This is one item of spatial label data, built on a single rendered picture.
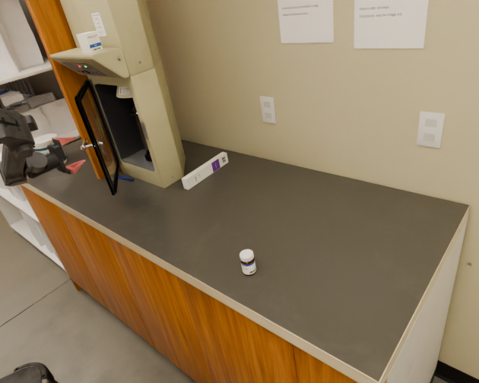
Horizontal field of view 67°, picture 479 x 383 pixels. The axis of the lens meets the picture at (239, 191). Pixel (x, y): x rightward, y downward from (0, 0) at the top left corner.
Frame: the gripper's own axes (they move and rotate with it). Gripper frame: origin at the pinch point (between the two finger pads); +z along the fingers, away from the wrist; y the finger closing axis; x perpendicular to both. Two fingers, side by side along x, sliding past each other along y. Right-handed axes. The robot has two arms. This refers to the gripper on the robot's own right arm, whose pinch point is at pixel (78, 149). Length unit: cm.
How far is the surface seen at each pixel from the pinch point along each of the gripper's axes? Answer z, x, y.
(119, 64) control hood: 17.4, -18.0, 27.5
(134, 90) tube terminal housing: 20.3, -17.7, 17.4
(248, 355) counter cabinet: -6, -79, -56
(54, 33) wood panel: 15.6, 18.8, 39.5
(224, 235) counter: 10, -61, -26
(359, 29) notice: 63, -83, 27
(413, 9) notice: 63, -99, 31
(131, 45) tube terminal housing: 23.8, -18.1, 32.1
